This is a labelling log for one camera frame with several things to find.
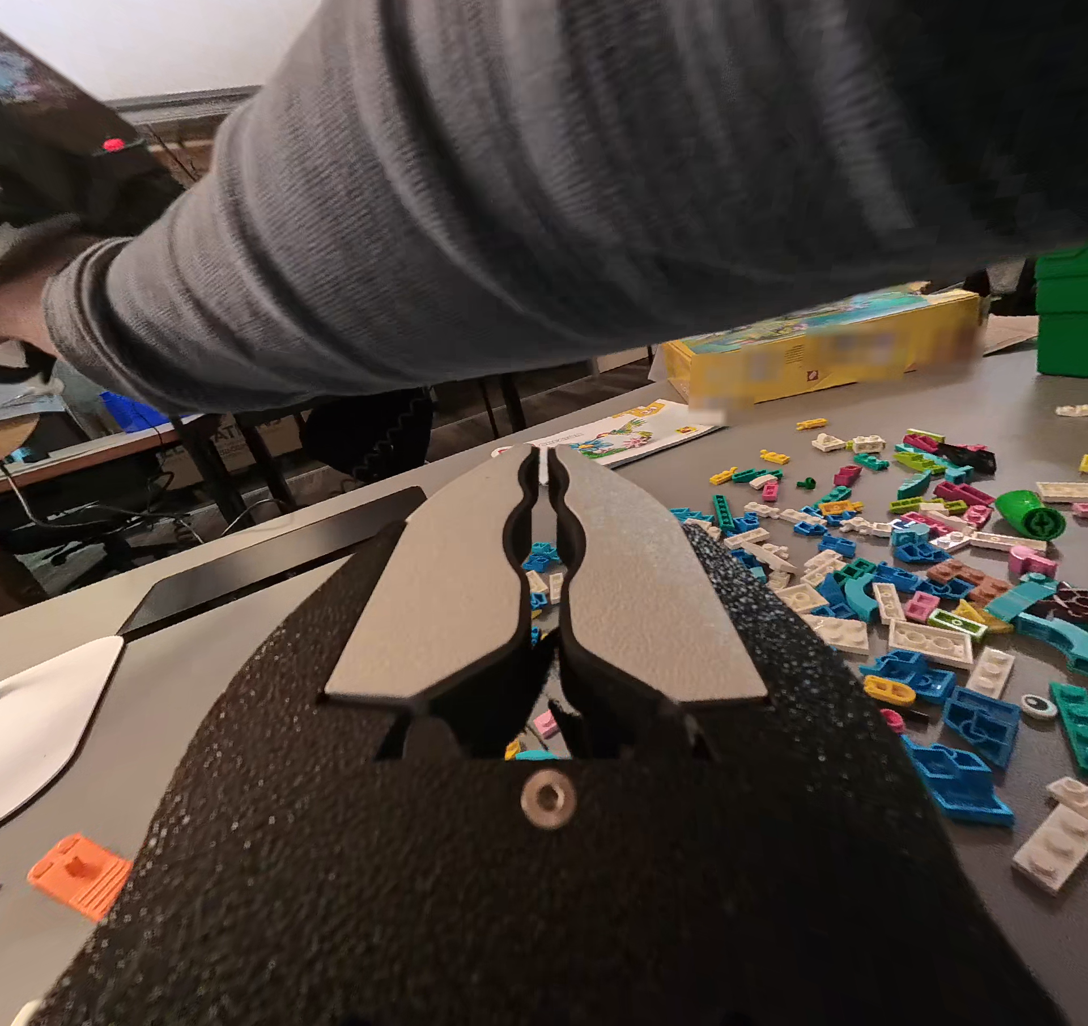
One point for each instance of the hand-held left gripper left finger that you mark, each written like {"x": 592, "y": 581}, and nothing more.
{"x": 433, "y": 592}

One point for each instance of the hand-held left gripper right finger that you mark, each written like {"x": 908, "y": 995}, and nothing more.
{"x": 659, "y": 601}

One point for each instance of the person's right forearm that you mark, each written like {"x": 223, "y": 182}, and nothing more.
{"x": 527, "y": 159}

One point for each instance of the grey desk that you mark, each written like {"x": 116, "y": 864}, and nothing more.
{"x": 977, "y": 414}

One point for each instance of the person's right hand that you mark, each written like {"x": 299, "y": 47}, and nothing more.
{"x": 24, "y": 307}

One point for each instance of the black flat panel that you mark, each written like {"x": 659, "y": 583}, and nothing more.
{"x": 272, "y": 550}

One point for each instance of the instruction booklet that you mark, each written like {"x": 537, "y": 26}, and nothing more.
{"x": 620, "y": 435}

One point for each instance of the blue plastic bin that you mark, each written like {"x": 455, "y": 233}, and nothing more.
{"x": 132, "y": 412}

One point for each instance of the pile of colourful toy bricks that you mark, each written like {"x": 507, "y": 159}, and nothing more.
{"x": 926, "y": 618}

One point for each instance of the background work table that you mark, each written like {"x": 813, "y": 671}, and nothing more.
{"x": 93, "y": 448}

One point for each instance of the yellow toy brick box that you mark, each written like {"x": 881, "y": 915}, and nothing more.
{"x": 816, "y": 354}

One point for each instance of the green round toy piece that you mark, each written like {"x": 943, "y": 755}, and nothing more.
{"x": 1028, "y": 516}

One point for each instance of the white flat plate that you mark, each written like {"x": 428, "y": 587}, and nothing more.
{"x": 42, "y": 720}

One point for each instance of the cardboard piece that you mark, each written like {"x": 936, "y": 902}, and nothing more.
{"x": 1011, "y": 335}

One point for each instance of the orange brick separator tool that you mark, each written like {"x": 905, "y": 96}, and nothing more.
{"x": 81, "y": 877}

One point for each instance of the green plastic container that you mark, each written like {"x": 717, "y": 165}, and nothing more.
{"x": 1064, "y": 312}

